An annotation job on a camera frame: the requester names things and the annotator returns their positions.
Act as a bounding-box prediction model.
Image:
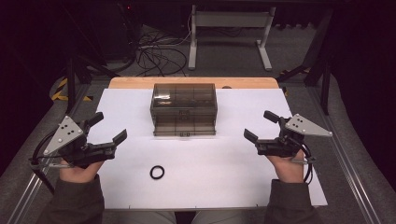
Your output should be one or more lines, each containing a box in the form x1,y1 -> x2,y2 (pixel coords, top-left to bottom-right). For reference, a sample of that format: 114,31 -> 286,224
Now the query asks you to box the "grey metal desk frame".
188,4 -> 277,72

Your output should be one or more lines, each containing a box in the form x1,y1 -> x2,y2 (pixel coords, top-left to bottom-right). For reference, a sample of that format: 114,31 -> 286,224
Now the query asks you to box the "white paper sheet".
86,88 -> 329,210

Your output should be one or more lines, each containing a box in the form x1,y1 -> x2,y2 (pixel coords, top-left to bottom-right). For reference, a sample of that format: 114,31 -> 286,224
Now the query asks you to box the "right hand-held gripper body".
255,113 -> 333,158

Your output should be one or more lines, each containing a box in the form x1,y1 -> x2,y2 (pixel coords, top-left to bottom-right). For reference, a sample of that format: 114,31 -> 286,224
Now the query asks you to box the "black metal stand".
276,8 -> 335,117

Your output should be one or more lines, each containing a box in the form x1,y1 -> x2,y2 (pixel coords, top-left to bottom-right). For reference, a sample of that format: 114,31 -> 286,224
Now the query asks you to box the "black tripod stand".
60,54 -> 120,115

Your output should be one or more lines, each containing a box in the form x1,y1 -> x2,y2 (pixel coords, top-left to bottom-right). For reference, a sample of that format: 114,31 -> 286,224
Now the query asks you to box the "black hair tie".
149,164 -> 165,180

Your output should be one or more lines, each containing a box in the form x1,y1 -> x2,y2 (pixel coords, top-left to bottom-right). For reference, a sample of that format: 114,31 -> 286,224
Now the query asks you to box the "translucent grey drawer box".
149,82 -> 219,137

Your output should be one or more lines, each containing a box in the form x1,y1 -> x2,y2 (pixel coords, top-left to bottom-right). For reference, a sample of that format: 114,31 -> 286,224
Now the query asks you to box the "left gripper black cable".
28,129 -> 64,195

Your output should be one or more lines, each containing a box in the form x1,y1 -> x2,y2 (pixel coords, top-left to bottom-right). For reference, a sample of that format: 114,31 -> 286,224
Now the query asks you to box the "tangle of black floor cables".
135,26 -> 189,77

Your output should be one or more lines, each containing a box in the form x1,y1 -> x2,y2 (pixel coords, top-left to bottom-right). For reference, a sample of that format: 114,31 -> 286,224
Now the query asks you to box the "person's right hand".
266,148 -> 305,184

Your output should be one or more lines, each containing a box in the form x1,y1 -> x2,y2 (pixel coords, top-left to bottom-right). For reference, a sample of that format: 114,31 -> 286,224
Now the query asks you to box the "aluminium rail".
6,83 -> 92,224
306,87 -> 382,224

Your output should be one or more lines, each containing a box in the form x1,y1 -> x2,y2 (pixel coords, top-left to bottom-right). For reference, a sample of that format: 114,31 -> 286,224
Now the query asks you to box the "person's left hand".
59,158 -> 106,184

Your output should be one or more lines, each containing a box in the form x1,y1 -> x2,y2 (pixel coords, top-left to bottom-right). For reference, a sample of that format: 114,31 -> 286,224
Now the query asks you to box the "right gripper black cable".
290,136 -> 316,185

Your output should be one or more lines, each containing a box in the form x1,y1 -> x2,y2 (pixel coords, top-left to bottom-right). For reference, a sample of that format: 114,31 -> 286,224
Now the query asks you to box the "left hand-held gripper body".
42,115 -> 118,169

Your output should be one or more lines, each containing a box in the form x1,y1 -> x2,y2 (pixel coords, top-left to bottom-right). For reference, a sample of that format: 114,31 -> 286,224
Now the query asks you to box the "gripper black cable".
28,129 -> 64,195
290,136 -> 316,185

